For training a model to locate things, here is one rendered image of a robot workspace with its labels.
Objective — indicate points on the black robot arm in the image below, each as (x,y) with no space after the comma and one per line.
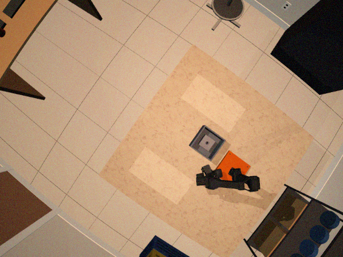
(238,180)

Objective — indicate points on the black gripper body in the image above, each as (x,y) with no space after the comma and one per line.
(217,172)

